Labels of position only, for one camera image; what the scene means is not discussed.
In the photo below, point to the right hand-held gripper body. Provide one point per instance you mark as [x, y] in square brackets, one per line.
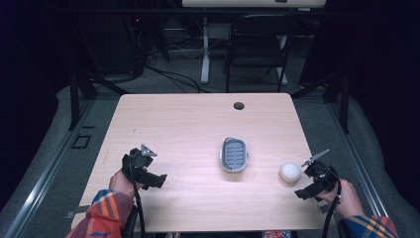
[319, 182]

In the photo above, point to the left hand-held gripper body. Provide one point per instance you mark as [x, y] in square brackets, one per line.
[142, 169]

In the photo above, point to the white desk with legs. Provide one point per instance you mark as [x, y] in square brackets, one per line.
[231, 4]

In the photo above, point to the person's right hand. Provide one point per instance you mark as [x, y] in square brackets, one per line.
[345, 198]

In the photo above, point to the black metal stand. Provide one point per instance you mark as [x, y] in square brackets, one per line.
[341, 99]

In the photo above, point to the black folding chair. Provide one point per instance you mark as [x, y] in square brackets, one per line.
[257, 49]

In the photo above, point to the black square floor frame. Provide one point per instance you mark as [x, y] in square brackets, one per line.
[81, 141]

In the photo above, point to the metal floor rail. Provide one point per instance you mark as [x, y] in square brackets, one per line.
[358, 155]
[43, 180]

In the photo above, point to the person's left hand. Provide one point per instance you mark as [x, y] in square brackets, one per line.
[121, 184]

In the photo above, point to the white round soap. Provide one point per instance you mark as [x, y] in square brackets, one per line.
[290, 172]

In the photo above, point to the grey tape strip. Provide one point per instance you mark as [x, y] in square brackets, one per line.
[75, 211]

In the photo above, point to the person's patterned lap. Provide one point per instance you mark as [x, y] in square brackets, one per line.
[276, 234]

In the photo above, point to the grey soap dish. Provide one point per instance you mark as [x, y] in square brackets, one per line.
[233, 154]

